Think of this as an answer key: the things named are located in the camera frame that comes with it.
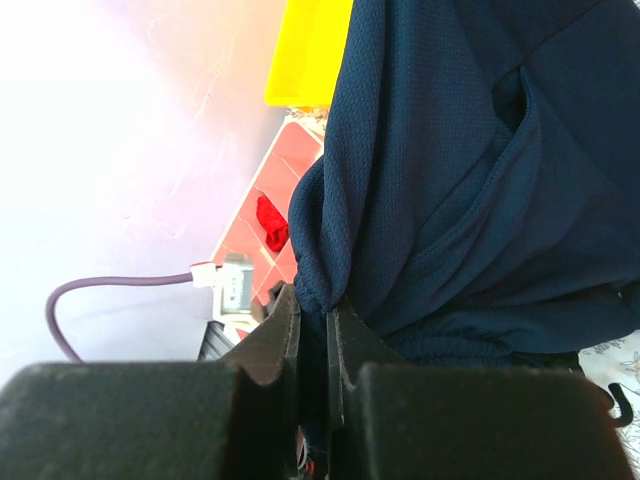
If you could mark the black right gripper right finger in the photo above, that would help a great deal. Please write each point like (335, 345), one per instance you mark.
(390, 419)

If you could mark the navy blue shorts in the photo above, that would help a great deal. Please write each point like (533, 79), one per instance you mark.
(477, 200)

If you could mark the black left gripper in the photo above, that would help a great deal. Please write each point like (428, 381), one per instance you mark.
(261, 310)

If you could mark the yellow plastic tray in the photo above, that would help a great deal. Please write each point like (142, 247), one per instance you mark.
(308, 54)

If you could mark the pink divided organizer tray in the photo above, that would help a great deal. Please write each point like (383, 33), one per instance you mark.
(293, 151)

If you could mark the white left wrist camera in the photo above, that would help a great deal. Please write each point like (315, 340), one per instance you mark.
(231, 283)

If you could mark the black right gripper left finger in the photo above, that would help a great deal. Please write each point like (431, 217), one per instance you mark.
(233, 418)

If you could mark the red cloth in organizer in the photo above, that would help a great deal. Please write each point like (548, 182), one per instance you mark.
(274, 224)

